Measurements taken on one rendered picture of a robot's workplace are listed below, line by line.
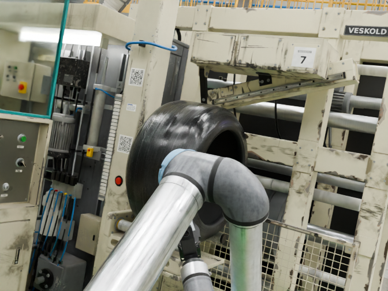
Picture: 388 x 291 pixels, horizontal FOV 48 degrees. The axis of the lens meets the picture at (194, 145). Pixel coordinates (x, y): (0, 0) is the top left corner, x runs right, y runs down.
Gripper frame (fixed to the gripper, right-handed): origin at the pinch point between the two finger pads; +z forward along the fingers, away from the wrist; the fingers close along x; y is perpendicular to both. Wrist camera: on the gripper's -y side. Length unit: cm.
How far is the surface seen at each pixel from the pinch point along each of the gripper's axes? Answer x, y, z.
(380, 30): 100, -24, 60
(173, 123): 2.9, -19.7, 26.6
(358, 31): 93, -22, 65
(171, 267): -7.0, 19.4, -7.7
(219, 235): 15.5, 32.5, 10.7
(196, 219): 5.2, 7.5, 2.5
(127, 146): -16.4, 4.0, 44.3
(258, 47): 45, -24, 61
